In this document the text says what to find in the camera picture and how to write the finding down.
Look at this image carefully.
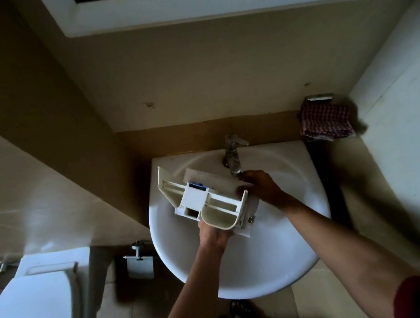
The person's right hand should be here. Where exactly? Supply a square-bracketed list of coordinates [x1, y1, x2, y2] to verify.
[234, 165, 293, 215]

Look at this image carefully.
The person's left hand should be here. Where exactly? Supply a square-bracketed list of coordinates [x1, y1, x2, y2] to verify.
[196, 217, 237, 257]

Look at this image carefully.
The red checkered cloth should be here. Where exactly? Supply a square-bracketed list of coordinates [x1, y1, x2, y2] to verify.
[297, 96, 356, 145]

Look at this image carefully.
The person's right forearm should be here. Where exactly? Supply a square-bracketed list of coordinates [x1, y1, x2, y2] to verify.
[281, 181, 420, 318]

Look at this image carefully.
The person's left forearm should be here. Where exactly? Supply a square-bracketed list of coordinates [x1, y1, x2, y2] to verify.
[141, 241, 235, 318]

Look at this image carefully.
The metal faucet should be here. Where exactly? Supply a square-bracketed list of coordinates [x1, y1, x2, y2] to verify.
[219, 131, 254, 177]

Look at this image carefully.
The white ceramic sink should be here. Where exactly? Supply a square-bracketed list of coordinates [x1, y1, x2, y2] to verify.
[140, 135, 342, 311]

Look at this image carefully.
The black right sandal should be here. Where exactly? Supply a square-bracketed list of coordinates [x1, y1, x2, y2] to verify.
[228, 298, 255, 318]

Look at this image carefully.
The metal toilet paper holder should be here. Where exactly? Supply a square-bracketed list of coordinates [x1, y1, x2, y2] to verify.
[122, 240, 157, 282]

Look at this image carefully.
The chrome wall holder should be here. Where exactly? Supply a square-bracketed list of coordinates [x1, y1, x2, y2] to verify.
[304, 93, 335, 105]

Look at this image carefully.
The metal wall valve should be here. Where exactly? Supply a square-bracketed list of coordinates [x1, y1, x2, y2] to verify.
[0, 259, 19, 274]

